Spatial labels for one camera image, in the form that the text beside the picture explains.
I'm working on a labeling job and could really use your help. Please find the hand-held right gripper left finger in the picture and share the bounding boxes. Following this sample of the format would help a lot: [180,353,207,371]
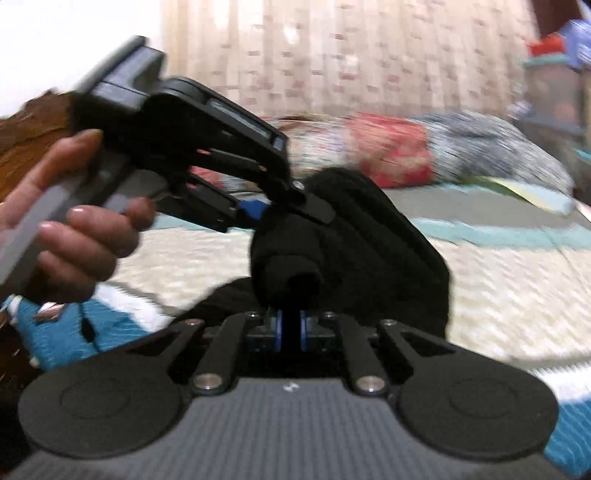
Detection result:
[126,310,283,395]

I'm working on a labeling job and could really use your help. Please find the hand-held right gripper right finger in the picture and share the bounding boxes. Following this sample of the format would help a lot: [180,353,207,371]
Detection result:
[300,310,455,395]

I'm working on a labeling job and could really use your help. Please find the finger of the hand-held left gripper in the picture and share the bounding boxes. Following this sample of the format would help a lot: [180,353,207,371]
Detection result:
[159,178,269,232]
[196,148,335,225]

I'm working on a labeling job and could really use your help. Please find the black pants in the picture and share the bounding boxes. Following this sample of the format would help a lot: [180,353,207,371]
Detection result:
[173,167,455,337]

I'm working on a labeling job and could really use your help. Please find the person's left hand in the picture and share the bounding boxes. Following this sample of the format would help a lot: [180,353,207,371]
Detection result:
[0,129,158,306]

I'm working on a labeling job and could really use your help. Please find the red floral quilt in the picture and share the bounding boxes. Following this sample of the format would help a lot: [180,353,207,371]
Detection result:
[189,111,575,200]

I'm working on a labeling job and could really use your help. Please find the carved wooden headboard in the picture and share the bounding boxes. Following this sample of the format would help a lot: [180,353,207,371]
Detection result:
[0,90,77,204]

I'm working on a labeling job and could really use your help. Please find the beige patterned curtain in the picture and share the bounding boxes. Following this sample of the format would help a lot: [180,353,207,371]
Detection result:
[159,0,541,124]

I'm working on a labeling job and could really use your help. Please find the patterned bed sheet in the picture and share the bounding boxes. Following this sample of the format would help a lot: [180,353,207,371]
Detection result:
[0,185,591,476]

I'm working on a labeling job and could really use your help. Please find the pale green cloth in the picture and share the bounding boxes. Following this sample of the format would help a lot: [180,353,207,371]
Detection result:
[478,176,575,217]

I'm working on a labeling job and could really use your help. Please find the translucent plastic storage box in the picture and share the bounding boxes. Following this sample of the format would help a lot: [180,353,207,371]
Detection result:
[508,44,591,141]

